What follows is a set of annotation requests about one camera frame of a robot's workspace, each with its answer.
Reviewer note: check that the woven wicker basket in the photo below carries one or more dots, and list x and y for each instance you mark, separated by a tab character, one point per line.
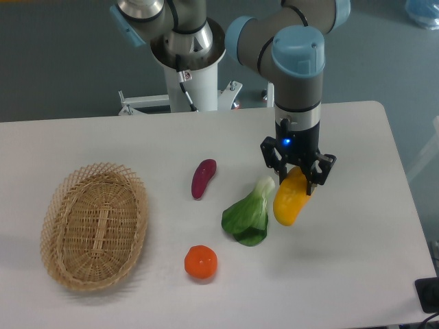
95	226

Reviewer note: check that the green bok choy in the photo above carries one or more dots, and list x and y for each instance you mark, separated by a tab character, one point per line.
247	220

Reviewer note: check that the purple sweet potato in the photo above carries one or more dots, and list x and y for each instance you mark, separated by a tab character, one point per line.
202	176

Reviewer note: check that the orange tangerine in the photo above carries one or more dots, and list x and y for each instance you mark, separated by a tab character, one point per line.
201	262

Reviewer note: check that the blue plastic bag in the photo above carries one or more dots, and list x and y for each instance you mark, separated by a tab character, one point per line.
423	12

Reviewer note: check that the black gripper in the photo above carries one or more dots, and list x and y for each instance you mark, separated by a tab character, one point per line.
301	148

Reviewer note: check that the black device at table edge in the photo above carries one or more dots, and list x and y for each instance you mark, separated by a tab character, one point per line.
427	291

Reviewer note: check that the yellow mango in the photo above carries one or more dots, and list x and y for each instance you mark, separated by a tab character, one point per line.
291	197

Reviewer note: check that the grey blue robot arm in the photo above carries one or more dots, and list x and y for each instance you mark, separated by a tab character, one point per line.
286	48

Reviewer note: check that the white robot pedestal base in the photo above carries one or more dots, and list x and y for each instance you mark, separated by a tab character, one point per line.
190	65

